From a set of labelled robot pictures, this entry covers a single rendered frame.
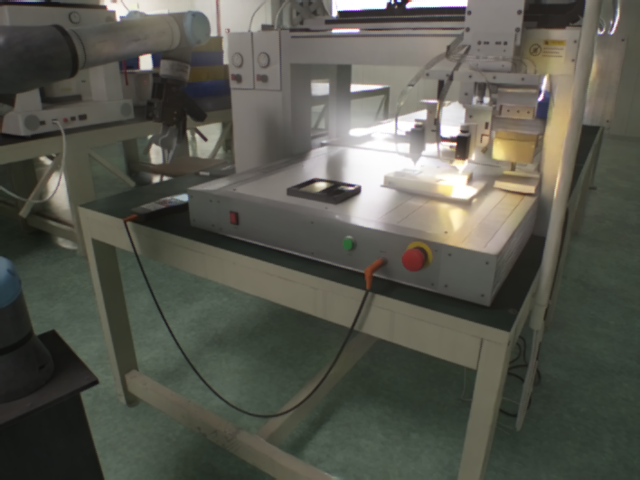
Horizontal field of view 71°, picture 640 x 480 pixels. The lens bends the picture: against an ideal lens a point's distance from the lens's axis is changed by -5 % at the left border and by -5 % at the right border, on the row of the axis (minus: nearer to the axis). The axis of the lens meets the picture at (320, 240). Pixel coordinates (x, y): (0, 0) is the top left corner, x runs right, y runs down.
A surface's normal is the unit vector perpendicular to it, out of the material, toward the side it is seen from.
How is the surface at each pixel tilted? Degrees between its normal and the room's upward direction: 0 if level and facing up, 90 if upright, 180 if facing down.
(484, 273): 90
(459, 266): 90
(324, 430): 0
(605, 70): 90
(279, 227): 90
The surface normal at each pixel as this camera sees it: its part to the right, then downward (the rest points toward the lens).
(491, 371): -0.54, 0.32
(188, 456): 0.00, -0.93
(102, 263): 0.84, 0.21
